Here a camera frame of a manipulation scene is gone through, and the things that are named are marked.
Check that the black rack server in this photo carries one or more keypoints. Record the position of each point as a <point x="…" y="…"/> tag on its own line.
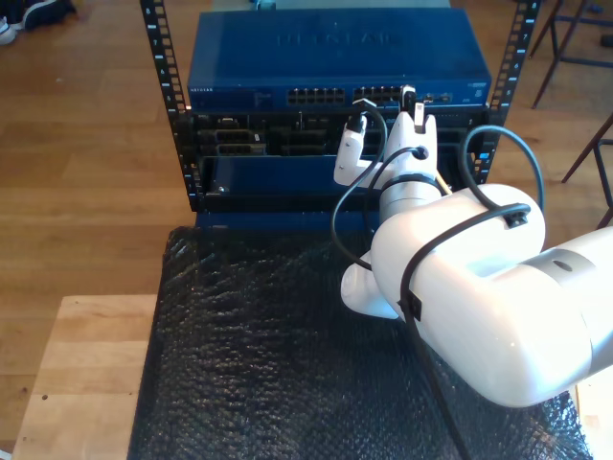
<point x="287" y="139"/>

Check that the brown metal stool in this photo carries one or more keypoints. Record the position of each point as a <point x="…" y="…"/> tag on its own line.
<point x="584" y="151"/>

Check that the blue metal chair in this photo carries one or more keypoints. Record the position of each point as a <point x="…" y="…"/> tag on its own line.
<point x="582" y="60"/>

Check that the black woven mat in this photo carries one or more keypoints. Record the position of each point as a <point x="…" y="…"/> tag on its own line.
<point x="239" y="359"/>

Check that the dark sneaker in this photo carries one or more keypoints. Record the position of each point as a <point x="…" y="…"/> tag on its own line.
<point x="48" y="12"/>

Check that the white sneaker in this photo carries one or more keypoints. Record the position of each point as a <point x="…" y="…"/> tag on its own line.
<point x="6" y="31"/>

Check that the black perforated rack post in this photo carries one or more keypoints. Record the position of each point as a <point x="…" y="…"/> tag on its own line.
<point x="515" y="52"/>
<point x="163" y="62"/>

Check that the blue network switch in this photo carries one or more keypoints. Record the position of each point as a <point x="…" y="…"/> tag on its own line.
<point x="287" y="48"/>

